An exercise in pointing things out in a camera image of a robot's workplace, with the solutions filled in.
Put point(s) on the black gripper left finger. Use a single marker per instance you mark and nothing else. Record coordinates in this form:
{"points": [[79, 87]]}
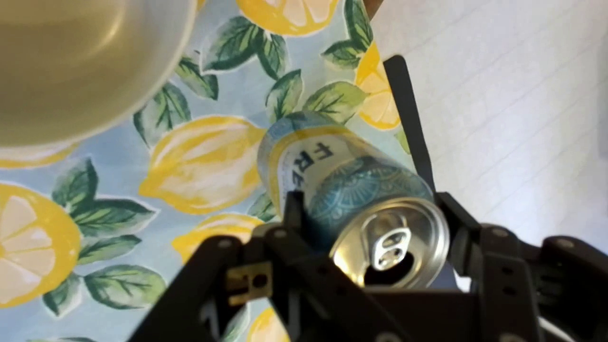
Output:
{"points": [[294, 220]]}

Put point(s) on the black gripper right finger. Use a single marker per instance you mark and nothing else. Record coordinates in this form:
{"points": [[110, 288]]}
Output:
{"points": [[467, 235]]}

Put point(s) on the blue yellow soda can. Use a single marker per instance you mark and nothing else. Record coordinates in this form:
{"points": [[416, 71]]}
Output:
{"points": [[349, 178]]}

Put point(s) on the thin black bar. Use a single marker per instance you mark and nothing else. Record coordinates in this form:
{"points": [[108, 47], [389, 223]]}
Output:
{"points": [[406, 115]]}

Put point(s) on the lemon print tablecloth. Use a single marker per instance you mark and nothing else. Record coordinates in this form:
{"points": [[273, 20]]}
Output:
{"points": [[108, 153]]}

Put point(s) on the white ceramic bowl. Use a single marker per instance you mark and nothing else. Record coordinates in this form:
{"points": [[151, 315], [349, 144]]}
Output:
{"points": [[77, 64]]}

